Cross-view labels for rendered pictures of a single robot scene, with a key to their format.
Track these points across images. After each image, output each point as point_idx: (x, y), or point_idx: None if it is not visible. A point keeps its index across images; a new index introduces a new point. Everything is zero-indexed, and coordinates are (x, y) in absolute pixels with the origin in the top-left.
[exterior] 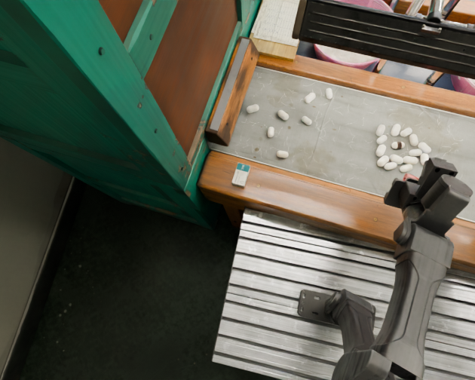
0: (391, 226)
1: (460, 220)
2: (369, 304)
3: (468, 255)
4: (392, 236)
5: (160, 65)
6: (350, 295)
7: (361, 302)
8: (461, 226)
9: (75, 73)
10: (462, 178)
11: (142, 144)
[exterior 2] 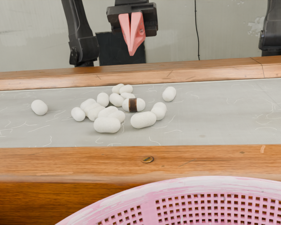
0: None
1: (210, 77)
2: (268, 30)
3: (196, 61)
4: (276, 56)
5: None
6: None
7: (276, 24)
8: (210, 67)
9: None
10: (224, 99)
11: None
